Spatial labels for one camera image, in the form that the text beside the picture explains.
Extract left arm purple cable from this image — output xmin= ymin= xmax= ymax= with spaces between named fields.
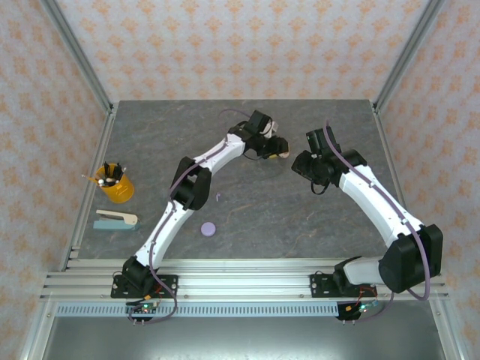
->
xmin=127 ymin=108 xmax=251 ymax=326

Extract aluminium table side rail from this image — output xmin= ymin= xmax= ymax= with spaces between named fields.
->
xmin=370 ymin=103 xmax=428 ymax=272
xmin=58 ymin=103 xmax=119 ymax=272

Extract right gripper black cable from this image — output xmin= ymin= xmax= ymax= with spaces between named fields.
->
xmin=310 ymin=179 xmax=332 ymax=196

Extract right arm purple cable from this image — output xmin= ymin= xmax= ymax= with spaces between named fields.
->
xmin=324 ymin=119 xmax=432 ymax=323

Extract slotted grey cable duct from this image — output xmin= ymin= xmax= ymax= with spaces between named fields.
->
xmin=55 ymin=302 xmax=341 ymax=319

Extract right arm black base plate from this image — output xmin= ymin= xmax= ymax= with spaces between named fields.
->
xmin=309 ymin=273 xmax=377 ymax=299

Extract yellow pen cup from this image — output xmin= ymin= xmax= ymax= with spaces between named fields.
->
xmin=94 ymin=160 xmax=135 ymax=205

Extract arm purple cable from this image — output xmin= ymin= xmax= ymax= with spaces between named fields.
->
xmin=127 ymin=108 xmax=251 ymax=326
xmin=324 ymin=119 xmax=432 ymax=323

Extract aluminium frame post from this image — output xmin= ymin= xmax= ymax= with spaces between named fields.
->
xmin=373 ymin=0 xmax=448 ymax=113
xmin=40 ymin=0 xmax=116 ymax=113

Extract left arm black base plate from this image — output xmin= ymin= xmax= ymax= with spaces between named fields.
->
xmin=110 ymin=274 xmax=179 ymax=299

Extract teal and beige stapler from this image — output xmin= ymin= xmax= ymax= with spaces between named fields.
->
xmin=92 ymin=208 xmax=140 ymax=232

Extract aluminium mounting rails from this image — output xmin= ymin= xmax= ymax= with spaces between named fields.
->
xmin=40 ymin=257 xmax=450 ymax=302

